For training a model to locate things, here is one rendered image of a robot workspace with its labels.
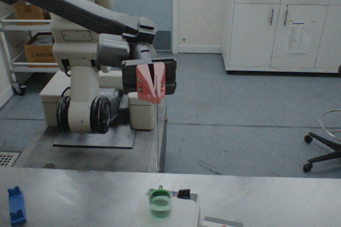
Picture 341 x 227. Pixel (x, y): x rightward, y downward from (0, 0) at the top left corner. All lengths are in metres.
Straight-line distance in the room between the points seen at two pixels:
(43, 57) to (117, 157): 1.53
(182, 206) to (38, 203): 0.37
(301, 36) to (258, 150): 1.30
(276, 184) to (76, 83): 0.92
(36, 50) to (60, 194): 2.10
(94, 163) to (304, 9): 2.23
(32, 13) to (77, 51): 1.46
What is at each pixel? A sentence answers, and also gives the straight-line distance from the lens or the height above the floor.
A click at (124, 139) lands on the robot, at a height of 0.38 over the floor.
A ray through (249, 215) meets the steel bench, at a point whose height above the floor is 0.75.
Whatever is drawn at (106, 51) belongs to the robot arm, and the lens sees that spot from 0.65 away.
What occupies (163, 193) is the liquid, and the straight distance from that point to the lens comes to 0.68.
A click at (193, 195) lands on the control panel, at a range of 0.80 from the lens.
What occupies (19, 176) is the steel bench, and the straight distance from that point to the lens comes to 0.99.
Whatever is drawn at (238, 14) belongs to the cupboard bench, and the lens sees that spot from 2.95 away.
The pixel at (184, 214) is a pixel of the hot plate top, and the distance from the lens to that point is 0.70.
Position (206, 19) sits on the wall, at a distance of 3.54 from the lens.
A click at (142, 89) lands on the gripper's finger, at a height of 1.09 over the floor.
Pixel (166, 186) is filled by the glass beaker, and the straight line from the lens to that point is 0.68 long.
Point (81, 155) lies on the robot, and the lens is 1.61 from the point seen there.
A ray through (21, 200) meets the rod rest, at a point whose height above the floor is 0.76.
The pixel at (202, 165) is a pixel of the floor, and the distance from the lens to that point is 2.06.
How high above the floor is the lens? 1.37
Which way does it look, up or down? 30 degrees down
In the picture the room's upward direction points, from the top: straight up
